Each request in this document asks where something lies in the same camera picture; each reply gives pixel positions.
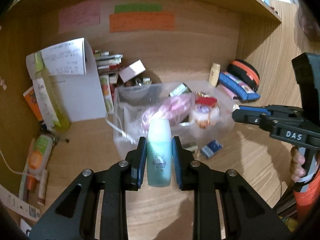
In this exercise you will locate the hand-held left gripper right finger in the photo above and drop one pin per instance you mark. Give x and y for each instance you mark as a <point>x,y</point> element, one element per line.
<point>176,160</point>

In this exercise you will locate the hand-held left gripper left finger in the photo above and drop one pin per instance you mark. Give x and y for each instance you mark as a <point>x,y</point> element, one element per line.
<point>142,160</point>

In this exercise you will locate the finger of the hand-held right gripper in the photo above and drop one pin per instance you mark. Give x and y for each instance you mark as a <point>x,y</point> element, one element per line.
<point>250,108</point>
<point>241,116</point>

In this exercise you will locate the teal bottle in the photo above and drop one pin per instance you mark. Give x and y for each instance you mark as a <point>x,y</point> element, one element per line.
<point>158,160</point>

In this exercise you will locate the clear plastic storage box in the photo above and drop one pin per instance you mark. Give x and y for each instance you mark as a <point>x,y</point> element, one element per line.
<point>130,120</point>

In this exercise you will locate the wooden desktop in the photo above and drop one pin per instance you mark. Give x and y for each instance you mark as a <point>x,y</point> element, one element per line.
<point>160,205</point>

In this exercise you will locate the person's right hand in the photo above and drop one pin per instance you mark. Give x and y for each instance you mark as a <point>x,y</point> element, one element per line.
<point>297,165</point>

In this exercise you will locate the blue pencil case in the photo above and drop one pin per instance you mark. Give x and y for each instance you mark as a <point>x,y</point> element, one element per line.
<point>240,86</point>

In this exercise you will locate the pink pouch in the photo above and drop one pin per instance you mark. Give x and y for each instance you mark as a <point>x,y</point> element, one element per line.
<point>228,91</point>

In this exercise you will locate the small blue packet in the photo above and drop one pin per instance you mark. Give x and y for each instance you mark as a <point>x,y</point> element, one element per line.
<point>211,149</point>

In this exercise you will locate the black orange zip case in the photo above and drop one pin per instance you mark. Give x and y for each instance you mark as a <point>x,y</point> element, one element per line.
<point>246,71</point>

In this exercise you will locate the white jar purple label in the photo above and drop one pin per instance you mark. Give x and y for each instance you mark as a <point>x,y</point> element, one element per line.
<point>203,117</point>

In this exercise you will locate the pale yellow lotion bottle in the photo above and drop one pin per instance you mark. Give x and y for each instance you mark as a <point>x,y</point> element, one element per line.
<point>215,75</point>

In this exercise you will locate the pink plastic bag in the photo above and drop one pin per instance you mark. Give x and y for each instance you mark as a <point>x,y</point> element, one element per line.
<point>172,107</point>

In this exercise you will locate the green packet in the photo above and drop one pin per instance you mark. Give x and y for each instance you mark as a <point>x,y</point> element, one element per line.
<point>179,90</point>

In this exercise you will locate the fruit printed booklet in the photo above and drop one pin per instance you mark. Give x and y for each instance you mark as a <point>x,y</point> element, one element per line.
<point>106,92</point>

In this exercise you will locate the glass bowl of beads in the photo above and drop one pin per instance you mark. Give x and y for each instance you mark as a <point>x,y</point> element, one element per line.
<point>140,81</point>

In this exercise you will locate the white carton box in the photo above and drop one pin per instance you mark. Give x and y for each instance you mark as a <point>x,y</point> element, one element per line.
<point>132,70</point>

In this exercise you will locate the yellow-green bottle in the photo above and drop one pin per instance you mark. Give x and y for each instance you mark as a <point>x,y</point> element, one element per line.
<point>56,105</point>

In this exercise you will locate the orange green tube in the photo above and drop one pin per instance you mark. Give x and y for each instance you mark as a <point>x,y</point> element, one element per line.
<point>38,155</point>

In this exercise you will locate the small pale tube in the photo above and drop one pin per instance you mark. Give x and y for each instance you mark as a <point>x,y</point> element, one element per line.
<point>42,187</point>

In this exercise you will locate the stack of booklets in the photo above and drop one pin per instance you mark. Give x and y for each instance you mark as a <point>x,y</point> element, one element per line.
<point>107,61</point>

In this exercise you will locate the wooden shelf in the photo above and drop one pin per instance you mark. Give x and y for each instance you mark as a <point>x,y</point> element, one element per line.
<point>255,2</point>

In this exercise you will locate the orange box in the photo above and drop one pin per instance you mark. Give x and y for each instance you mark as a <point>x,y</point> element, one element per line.
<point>32,102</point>

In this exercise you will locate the white label strip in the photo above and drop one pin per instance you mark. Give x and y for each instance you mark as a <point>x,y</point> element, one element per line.
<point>17,202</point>

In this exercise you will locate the orange paper note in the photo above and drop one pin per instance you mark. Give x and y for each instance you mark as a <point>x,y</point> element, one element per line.
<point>141,22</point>

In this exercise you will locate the green paper note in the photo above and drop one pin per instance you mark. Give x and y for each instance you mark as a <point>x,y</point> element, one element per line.
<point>137,8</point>

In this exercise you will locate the pink paper note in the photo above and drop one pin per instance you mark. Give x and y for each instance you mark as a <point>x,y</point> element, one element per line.
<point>78,17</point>

